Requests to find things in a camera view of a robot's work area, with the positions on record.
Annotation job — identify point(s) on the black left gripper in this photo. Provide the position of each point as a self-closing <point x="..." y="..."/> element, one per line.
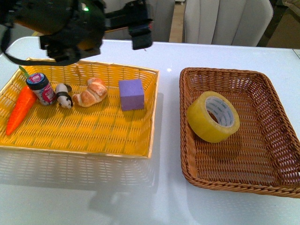
<point x="136" y="16"/>

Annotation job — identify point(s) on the yellow tape roll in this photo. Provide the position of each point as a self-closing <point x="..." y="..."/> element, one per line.
<point x="212" y="117"/>

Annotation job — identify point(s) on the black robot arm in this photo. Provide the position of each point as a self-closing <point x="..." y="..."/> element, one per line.
<point x="71" y="30"/>

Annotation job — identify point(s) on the yellow wicker basket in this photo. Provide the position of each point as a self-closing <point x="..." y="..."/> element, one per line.
<point x="100" y="129"/>

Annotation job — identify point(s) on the brown wicker basket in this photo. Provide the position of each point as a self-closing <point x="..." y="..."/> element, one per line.
<point x="262" y="157"/>

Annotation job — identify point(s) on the purple foam cube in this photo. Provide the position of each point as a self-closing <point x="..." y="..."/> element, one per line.
<point x="131" y="94"/>

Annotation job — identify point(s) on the toy croissant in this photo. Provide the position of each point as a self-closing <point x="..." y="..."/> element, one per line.
<point x="95" y="92"/>

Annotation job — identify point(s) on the grey chair right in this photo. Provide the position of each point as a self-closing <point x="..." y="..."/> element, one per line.
<point x="226" y="22"/>

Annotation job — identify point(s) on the toy panda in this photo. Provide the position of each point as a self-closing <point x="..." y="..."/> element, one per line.
<point x="62" y="94"/>

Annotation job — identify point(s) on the small jar black lid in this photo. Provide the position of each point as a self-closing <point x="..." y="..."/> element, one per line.
<point x="40" y="85"/>

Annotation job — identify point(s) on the toy carrot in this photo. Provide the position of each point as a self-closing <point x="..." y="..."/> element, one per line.
<point x="24" y="103"/>

